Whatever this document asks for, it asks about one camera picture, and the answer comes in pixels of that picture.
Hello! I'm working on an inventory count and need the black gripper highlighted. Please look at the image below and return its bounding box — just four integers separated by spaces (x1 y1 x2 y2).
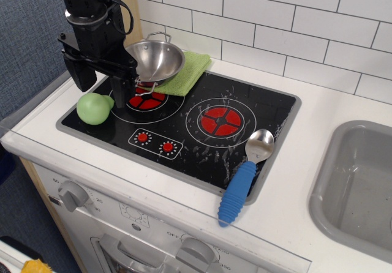
58 24 137 108

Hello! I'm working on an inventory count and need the blue handled metal spoon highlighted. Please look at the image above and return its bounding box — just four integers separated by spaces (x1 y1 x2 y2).
217 129 274 228

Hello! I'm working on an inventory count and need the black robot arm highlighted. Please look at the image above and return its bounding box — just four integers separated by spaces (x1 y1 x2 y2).
58 0 138 108

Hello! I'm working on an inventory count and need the silver metal bowl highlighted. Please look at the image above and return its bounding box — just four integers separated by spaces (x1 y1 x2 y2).
126 32 186 94

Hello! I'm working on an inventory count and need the green toy pear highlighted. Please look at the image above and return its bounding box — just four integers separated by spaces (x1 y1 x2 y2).
77 92 115 125

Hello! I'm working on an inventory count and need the green folded cloth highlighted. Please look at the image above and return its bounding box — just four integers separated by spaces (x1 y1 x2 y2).
141 51 211 97

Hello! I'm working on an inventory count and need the black toy stovetop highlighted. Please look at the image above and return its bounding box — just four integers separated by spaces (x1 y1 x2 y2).
56 72 301 195

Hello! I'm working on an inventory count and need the grey left oven knob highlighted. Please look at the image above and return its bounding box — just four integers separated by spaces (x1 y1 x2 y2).
58 181 89 212

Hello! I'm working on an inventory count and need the grey oven knob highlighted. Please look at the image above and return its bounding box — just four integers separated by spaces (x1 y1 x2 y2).
175 237 215 272
58 181 89 212

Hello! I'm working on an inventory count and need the grey right oven knob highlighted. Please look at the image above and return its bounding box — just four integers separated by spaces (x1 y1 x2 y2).
175 237 215 272

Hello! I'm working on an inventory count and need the yellow object bottom left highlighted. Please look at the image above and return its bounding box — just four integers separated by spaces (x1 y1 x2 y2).
21 259 53 273

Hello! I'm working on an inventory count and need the grey toy sink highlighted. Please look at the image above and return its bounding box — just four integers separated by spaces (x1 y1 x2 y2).
309 121 391 263

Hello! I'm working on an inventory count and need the silver oven door handle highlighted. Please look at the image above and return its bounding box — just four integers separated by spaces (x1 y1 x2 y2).
99 234 170 272

